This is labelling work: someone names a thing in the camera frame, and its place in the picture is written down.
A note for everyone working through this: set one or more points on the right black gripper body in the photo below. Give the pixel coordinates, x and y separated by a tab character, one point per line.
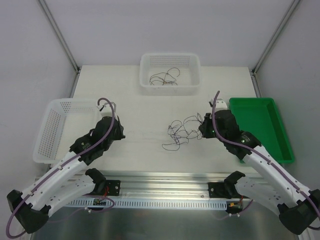
206	127

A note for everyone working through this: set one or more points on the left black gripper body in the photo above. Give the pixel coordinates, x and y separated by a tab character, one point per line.
117	130

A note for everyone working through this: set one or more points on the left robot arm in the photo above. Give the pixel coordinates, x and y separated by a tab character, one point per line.
68	180

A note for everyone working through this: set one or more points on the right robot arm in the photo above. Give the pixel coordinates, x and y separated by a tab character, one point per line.
296	206

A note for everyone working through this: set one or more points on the green plastic tray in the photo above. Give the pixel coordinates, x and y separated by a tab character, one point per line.
260	116

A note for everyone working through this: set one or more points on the white basket at left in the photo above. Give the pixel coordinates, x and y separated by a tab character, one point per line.
64	121

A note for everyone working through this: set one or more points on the white basket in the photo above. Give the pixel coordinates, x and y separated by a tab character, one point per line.
64	121
170	74

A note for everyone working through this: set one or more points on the white basket at back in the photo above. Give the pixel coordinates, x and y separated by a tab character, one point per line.
170	74

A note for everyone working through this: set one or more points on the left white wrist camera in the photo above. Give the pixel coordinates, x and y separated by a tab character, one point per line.
105	109

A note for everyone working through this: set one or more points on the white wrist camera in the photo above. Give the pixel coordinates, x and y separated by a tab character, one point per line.
105	109
220	104

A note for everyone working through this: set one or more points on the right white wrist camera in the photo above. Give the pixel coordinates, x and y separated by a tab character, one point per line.
220	104

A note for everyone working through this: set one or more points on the right aluminium frame post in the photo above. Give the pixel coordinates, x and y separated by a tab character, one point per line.
276	34

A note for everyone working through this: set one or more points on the aluminium frame post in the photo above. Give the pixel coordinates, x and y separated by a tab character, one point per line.
276	34
53	24

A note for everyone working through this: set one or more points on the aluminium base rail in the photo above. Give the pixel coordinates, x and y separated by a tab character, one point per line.
164	185

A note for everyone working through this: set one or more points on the white slotted cable duct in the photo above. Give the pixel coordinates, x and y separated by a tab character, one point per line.
135	203

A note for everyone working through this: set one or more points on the left aluminium frame post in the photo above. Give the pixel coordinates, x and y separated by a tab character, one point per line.
53	24

